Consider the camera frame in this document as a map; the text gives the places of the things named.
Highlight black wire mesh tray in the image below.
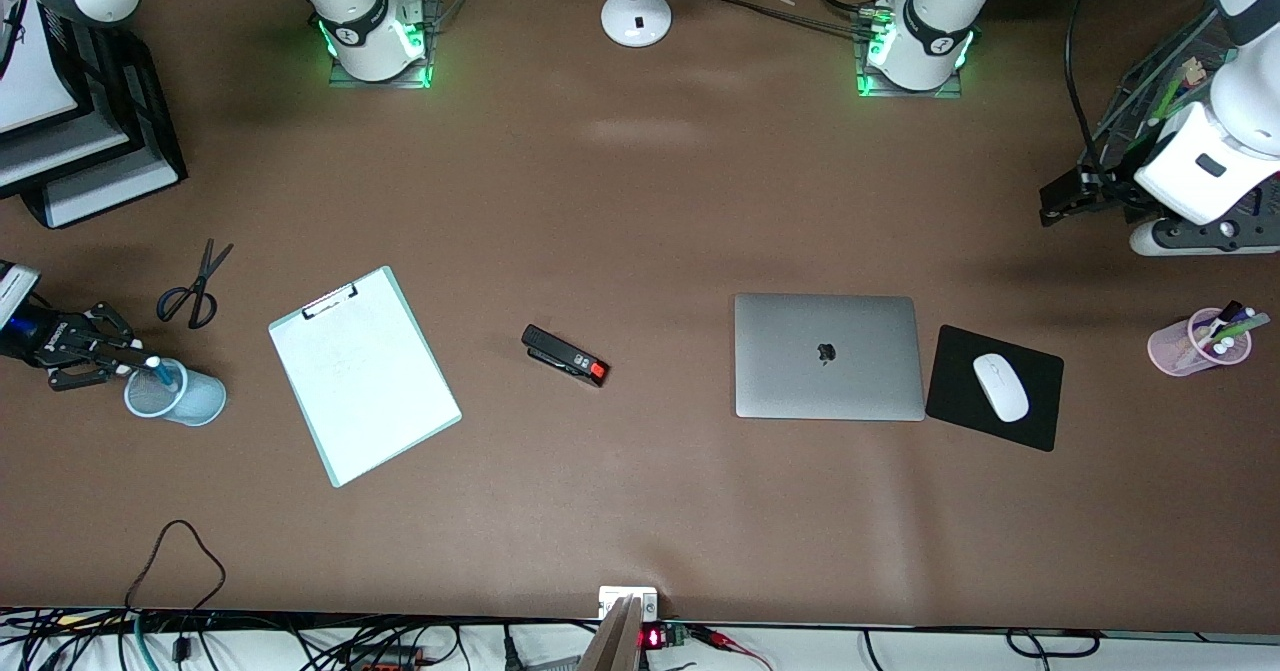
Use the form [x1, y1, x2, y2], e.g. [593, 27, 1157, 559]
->
[1078, 0, 1280, 252]

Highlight thin black looped cable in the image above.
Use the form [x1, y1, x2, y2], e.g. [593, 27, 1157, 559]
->
[125, 519, 227, 614]

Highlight white paper sheet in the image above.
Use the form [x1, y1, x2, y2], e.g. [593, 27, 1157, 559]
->
[272, 273, 456, 482]

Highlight black stapler with red tip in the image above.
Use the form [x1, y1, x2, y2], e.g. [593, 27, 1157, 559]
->
[521, 324, 610, 389]

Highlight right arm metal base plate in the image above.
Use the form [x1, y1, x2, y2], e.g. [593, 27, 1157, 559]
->
[328, 0, 438, 90]

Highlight white computer mouse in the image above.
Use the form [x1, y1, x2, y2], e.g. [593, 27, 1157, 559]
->
[972, 353, 1031, 423]

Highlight pink translucent pen cup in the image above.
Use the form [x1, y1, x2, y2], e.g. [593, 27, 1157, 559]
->
[1147, 308, 1253, 379]

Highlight teal clipboard with black clip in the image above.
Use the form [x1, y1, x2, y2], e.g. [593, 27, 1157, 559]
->
[268, 266, 463, 489]

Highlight white lamp base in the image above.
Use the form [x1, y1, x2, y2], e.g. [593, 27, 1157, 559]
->
[600, 0, 674, 49]

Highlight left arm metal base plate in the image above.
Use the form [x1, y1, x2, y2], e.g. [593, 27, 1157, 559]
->
[853, 6, 966, 100]

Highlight red wire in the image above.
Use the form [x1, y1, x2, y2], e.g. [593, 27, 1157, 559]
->
[690, 625, 773, 671]

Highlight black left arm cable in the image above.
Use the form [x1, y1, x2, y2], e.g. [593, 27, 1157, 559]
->
[1064, 0, 1109, 167]

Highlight light blue mesh pen cup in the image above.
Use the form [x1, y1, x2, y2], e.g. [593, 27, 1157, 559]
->
[124, 356, 228, 427]

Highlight black cable along table edge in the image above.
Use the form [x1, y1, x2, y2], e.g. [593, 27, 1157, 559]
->
[672, 0, 881, 37]

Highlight silver laptop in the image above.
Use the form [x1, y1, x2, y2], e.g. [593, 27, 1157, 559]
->
[735, 293, 928, 422]

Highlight black stacked paper tray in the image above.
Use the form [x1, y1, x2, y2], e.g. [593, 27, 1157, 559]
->
[0, 0, 189, 230]

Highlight orange power strip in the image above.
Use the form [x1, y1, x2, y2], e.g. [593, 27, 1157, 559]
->
[340, 644, 423, 671]

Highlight wooden board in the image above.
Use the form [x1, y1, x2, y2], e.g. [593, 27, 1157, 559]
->
[577, 596, 646, 671]

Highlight black mouse pad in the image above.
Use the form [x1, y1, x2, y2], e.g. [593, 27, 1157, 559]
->
[925, 325, 1065, 453]

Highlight black floor cable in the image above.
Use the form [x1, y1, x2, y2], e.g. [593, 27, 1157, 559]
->
[862, 628, 1103, 671]

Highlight black and blue scissors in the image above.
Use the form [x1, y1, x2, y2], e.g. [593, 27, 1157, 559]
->
[155, 239, 236, 331]

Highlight white outlet box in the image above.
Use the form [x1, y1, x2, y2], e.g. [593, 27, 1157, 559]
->
[598, 586, 659, 622]

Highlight tangled black cables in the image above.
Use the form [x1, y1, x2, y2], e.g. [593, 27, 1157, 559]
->
[0, 606, 471, 671]

